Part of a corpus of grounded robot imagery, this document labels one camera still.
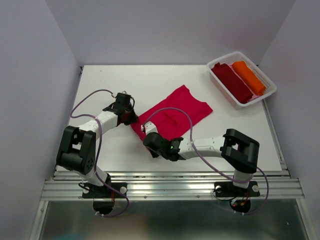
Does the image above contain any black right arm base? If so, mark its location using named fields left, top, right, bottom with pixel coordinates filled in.
left=213, top=181, right=261, bottom=198

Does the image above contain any orange rolled shirt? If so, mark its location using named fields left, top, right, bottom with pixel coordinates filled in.
left=231, top=61, right=266, bottom=96

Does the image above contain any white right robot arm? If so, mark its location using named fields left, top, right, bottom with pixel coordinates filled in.
left=143, top=128, right=260, bottom=195

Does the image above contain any aluminium rail frame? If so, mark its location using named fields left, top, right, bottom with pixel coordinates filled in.
left=40, top=170, right=305, bottom=201

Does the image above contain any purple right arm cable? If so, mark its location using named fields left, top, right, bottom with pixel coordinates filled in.
left=141, top=107, right=270, bottom=216

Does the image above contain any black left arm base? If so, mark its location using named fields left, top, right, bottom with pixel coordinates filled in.
left=78, top=174, right=128, bottom=199

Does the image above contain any white plastic basket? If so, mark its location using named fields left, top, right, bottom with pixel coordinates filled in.
left=206, top=51, right=277, bottom=110

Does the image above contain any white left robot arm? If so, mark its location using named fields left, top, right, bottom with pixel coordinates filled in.
left=56, top=91, right=138, bottom=197

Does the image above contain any dark red rolled shirt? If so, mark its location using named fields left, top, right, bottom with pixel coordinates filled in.
left=211, top=63, right=253, bottom=104

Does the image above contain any crimson red t shirt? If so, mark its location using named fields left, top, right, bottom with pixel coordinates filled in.
left=131, top=85, right=213, bottom=140

